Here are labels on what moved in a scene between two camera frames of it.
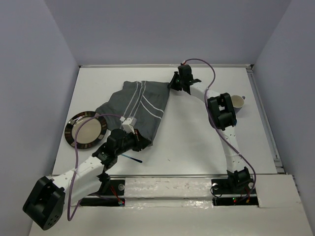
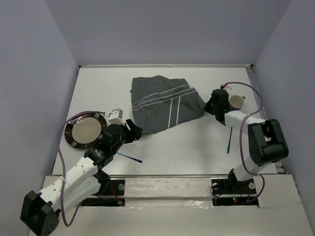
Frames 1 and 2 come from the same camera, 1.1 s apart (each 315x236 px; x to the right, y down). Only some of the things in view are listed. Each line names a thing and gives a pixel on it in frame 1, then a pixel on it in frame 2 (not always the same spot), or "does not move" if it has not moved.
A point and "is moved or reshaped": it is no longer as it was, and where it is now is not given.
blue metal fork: (135, 159) does not move
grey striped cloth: (144, 101) is moved or reshaped
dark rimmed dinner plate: (91, 132) does not move
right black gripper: (172, 84) to (207, 108)
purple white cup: (237, 102) does not move
